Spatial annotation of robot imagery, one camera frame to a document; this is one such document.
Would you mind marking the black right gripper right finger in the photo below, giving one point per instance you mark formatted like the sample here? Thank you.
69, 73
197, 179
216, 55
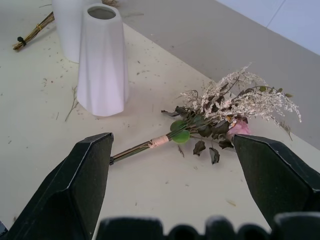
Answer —
272, 175

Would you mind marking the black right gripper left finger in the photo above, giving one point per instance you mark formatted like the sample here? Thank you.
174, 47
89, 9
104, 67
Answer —
75, 180

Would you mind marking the white faceted ceramic vase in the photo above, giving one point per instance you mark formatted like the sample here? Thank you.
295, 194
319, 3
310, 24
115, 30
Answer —
102, 62

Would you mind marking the white smooth ceramic vase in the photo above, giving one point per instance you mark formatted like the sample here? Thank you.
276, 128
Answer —
67, 27

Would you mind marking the dried flower bouquet with tape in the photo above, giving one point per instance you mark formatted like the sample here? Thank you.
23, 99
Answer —
207, 117

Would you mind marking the dried yellow stem bundle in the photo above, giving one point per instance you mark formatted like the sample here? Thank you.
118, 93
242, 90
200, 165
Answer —
35, 31

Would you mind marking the loose dried twig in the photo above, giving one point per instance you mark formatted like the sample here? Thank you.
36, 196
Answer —
72, 103

